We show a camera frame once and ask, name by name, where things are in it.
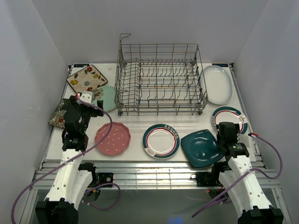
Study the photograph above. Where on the dark teal square plate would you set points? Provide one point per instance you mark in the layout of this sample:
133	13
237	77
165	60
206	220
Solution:
201	148

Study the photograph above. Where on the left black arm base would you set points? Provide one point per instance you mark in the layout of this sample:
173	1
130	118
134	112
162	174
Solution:
97	177

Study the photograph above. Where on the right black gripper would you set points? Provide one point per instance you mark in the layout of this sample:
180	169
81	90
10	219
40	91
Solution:
237	129

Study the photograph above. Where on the dark square floral plate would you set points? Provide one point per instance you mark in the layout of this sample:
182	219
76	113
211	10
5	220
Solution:
57	118

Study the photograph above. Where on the white oval plate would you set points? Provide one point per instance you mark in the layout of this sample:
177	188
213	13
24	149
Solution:
218	85

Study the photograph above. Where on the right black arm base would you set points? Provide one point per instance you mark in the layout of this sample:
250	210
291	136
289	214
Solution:
211	178

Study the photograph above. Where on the pink polka dot plate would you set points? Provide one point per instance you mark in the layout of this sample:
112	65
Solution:
117	141

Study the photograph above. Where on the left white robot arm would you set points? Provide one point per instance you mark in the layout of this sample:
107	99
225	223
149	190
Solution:
60	206

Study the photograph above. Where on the mint green flower plate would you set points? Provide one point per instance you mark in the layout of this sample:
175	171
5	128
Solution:
106	94

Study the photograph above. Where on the grey wire dish rack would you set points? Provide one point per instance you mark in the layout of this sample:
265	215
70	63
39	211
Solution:
159	78

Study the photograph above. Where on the cream square floral plate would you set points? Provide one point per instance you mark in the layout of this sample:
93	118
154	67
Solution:
87	79

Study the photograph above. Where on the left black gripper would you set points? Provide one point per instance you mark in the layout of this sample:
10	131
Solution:
77	105

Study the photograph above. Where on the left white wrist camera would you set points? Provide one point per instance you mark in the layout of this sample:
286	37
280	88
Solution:
85	97

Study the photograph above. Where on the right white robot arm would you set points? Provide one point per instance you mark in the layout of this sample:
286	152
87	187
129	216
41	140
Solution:
239	180

